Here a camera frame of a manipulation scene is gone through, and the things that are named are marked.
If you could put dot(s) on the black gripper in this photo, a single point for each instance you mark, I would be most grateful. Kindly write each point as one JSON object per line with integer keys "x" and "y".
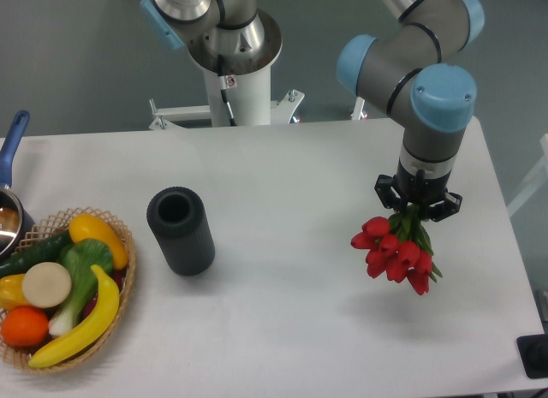
{"x": 417, "y": 185}

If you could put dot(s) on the red tulip bouquet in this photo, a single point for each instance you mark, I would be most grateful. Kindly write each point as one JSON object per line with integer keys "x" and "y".
{"x": 400, "y": 248}

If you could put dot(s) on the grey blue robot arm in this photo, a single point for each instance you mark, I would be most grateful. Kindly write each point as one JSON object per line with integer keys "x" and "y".
{"x": 408, "y": 77}

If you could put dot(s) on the dark grey ribbed vase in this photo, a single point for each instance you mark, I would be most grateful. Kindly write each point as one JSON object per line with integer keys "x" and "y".
{"x": 177, "y": 219}

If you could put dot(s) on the black device at edge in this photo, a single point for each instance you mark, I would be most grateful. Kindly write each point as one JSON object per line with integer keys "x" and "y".
{"x": 533, "y": 353}

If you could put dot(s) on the yellow banana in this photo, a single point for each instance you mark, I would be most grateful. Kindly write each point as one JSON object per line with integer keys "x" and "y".
{"x": 88, "y": 330}

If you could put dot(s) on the yellow squash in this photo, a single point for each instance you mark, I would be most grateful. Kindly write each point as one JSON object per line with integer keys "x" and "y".
{"x": 87, "y": 226}

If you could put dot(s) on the green bok choy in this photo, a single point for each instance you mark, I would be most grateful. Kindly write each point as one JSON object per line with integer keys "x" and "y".
{"x": 78, "y": 261}

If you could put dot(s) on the green cucumber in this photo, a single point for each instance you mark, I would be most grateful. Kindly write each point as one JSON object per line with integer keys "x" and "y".
{"x": 46, "y": 250}

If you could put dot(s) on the beige round disc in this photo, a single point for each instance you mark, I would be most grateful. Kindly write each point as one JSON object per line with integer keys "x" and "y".
{"x": 46, "y": 285}

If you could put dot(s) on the orange fruit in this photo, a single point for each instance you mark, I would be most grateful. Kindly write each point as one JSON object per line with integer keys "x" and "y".
{"x": 25, "y": 327}

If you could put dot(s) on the yellow bell pepper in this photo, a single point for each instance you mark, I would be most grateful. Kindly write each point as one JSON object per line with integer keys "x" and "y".
{"x": 11, "y": 294}

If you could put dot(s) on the woven wicker basket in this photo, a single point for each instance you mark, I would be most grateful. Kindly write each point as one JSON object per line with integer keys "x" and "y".
{"x": 54, "y": 224}

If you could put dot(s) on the white frame at right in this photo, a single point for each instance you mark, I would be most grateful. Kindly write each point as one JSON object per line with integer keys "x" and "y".
{"x": 535, "y": 178}

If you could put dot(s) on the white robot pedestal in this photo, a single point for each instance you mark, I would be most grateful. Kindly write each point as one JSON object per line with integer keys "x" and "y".
{"x": 233, "y": 101}

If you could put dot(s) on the blue handled saucepan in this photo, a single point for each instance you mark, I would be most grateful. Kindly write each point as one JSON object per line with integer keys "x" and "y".
{"x": 15, "y": 221}

